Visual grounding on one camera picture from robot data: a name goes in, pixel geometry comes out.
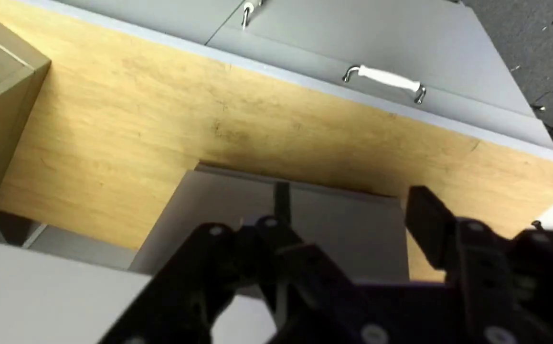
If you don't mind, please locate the grey cabinet with wooden top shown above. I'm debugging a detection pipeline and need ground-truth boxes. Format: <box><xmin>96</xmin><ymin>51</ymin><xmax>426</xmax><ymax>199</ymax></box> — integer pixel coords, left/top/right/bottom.
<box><xmin>0</xmin><ymin>0</ymin><xmax>553</xmax><ymax>282</ymax></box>

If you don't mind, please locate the grey flat box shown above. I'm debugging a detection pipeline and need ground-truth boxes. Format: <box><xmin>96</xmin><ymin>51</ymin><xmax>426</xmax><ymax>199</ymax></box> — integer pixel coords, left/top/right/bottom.
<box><xmin>128</xmin><ymin>163</ymin><xmax>411</xmax><ymax>299</ymax></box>

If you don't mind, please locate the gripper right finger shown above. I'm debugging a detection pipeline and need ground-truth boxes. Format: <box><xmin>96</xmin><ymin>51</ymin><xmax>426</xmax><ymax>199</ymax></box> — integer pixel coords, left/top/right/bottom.
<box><xmin>404</xmin><ymin>185</ymin><xmax>553</xmax><ymax>344</ymax></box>

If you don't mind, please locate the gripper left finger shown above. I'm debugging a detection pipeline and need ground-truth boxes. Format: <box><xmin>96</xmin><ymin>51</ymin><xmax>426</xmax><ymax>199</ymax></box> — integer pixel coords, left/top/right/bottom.
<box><xmin>97</xmin><ymin>182</ymin><xmax>353</xmax><ymax>344</ymax></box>

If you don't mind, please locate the white and silver drawer handle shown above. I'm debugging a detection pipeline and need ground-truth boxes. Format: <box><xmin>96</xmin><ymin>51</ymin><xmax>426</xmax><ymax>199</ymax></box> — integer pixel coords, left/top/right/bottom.
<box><xmin>342</xmin><ymin>64</ymin><xmax>426</xmax><ymax>105</ymax></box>
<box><xmin>240</xmin><ymin>0</ymin><xmax>264</xmax><ymax>30</ymax></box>

